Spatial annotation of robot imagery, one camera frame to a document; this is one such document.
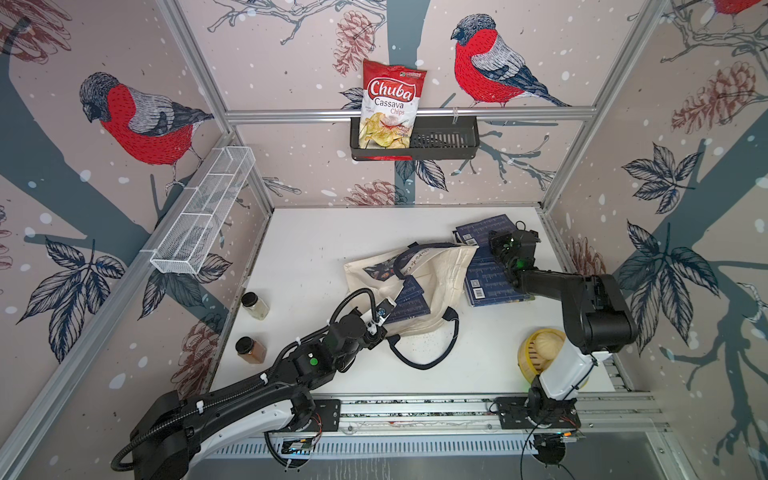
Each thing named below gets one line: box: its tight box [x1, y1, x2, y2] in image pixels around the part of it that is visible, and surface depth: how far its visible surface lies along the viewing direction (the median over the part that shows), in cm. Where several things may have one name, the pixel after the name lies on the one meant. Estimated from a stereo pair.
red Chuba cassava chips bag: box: [359, 59, 427, 149], surface depth 86 cm
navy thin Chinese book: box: [465, 246, 535, 307], surface depth 94 cm
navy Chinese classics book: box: [456, 214, 516, 245], surface depth 102 cm
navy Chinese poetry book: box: [385, 275, 431, 324], surface depth 92 cm
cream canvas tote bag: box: [344, 242, 479, 336], surface depth 87 cm
